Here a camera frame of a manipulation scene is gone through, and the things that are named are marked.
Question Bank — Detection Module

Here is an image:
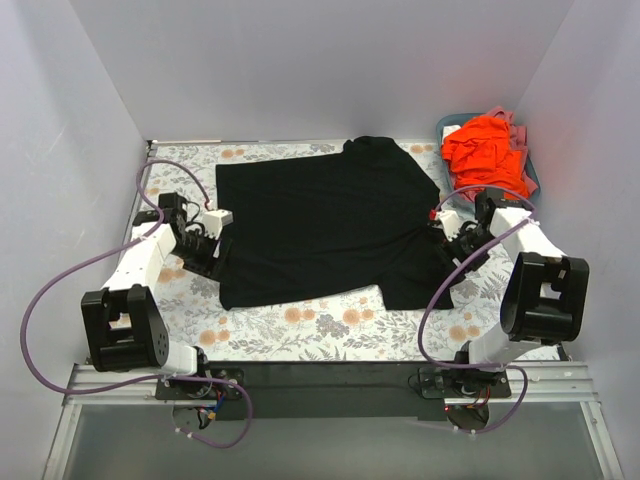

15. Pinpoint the black t-shirt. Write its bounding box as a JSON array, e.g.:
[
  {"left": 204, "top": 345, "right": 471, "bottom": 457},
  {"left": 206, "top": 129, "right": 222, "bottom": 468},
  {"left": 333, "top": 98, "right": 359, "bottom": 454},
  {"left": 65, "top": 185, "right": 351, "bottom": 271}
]
[{"left": 216, "top": 137, "right": 454, "bottom": 310}]

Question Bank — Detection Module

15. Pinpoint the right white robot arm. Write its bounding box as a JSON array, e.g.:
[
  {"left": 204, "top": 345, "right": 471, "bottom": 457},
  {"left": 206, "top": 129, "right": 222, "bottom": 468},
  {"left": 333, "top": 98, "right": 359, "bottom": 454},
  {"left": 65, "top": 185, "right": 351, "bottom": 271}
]
[{"left": 421, "top": 186, "right": 590, "bottom": 397}]

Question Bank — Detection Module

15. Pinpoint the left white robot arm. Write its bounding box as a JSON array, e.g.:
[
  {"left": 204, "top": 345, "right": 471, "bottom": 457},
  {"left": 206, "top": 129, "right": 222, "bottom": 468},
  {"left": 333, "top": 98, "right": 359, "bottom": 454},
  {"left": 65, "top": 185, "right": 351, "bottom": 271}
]
[{"left": 81, "top": 193, "right": 233, "bottom": 376}]

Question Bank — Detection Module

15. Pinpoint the orange t-shirt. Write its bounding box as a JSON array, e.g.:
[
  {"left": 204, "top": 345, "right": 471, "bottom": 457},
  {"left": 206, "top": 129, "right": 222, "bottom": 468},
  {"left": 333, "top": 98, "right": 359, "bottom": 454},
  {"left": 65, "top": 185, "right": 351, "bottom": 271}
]
[{"left": 440, "top": 115, "right": 530, "bottom": 205}]

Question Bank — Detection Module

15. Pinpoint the teal plastic laundry basket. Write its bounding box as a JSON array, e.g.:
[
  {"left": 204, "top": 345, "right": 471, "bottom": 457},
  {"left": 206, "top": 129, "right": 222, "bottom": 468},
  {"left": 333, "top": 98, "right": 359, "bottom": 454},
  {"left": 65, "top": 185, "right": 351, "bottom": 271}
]
[{"left": 436, "top": 107, "right": 541, "bottom": 210}]

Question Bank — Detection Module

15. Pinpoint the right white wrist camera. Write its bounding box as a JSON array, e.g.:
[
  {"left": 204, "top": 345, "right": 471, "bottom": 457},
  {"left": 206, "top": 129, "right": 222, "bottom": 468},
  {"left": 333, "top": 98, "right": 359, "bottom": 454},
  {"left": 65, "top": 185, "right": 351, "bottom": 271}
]
[{"left": 429, "top": 210, "right": 463, "bottom": 241}]

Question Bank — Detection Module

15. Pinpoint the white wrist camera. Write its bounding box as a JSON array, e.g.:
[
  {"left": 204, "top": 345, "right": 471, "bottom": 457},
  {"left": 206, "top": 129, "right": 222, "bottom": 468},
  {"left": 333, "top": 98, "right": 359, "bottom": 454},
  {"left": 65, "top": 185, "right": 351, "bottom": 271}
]
[
  {"left": 429, "top": 210, "right": 463, "bottom": 241},
  {"left": 201, "top": 209, "right": 233, "bottom": 240}
]

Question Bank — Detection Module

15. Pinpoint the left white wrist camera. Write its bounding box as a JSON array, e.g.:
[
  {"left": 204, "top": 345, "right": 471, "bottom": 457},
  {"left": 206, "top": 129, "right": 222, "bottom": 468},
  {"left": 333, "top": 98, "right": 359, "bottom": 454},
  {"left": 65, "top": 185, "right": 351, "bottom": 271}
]
[{"left": 201, "top": 209, "right": 233, "bottom": 240}]

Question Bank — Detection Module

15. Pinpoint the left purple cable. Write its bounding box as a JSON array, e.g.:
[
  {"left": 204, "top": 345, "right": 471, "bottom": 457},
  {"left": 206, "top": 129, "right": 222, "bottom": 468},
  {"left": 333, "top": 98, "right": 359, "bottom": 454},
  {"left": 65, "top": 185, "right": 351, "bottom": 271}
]
[{"left": 19, "top": 159, "right": 255, "bottom": 449}]

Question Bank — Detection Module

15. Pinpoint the aluminium mounting rail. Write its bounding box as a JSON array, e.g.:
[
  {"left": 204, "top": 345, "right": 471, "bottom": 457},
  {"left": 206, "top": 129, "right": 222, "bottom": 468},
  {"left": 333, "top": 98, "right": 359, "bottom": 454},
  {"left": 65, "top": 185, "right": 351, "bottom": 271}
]
[{"left": 62, "top": 362, "right": 601, "bottom": 409}]

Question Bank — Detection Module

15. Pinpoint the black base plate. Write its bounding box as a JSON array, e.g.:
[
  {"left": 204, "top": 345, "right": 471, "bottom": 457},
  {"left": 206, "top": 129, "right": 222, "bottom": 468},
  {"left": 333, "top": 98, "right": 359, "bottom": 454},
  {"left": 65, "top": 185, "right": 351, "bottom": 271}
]
[{"left": 155, "top": 361, "right": 511, "bottom": 421}]

